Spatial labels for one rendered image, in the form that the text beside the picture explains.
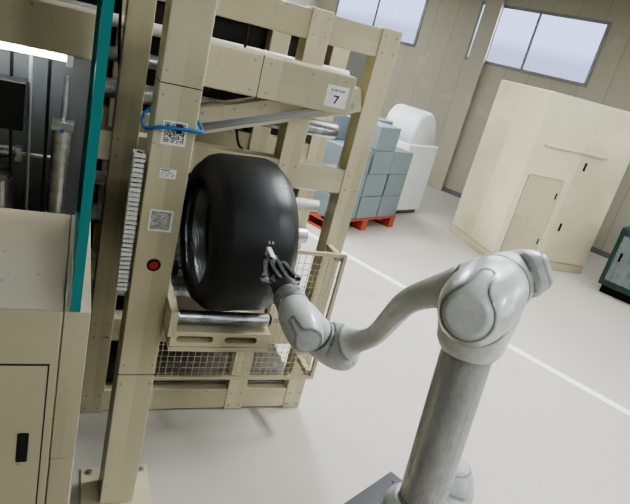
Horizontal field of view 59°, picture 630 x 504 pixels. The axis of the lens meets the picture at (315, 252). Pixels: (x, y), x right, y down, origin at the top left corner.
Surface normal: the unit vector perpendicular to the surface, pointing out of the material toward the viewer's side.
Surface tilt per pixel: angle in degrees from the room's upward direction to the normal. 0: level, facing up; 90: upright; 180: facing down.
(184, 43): 90
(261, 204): 49
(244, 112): 90
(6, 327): 90
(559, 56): 90
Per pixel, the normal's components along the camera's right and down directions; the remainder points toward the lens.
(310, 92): 0.34, 0.40
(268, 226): 0.46, -0.06
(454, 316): -0.50, 0.10
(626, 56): -0.68, 0.09
